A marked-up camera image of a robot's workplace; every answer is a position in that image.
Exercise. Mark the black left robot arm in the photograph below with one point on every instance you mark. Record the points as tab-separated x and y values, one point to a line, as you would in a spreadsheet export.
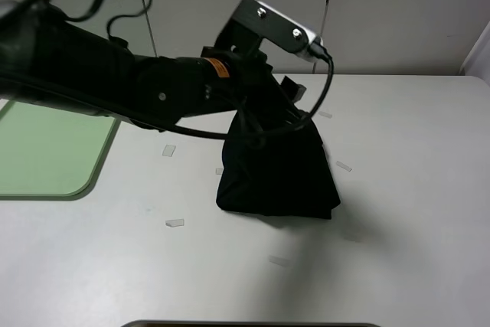
47	61

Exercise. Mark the clear tape marker lower left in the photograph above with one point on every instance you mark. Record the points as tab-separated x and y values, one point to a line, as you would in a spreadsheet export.
175	223

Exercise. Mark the clear tape marker right middle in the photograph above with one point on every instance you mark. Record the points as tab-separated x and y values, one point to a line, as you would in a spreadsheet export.
344	166

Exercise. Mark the clear tape marker upper right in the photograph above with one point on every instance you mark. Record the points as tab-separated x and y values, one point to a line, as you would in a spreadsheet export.
325	114

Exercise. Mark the black short sleeve shirt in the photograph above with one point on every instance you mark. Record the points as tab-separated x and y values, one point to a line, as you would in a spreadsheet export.
288	175

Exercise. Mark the clear tape marker left middle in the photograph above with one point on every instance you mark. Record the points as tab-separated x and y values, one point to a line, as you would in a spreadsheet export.
168	151

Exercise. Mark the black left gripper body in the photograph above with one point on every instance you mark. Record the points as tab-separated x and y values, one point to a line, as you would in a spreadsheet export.
247	85

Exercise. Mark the clear tape marker bottom middle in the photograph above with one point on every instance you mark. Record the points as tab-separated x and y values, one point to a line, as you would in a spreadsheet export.
280	261

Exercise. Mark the light green plastic tray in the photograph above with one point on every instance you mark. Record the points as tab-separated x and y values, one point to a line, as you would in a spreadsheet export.
49	154

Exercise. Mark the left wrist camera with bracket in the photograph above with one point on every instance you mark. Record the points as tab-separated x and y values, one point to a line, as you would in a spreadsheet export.
252	22

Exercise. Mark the clear tape marker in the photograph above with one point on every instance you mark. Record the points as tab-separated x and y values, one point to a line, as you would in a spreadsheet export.
168	151
175	223
325	114
280	261
344	166

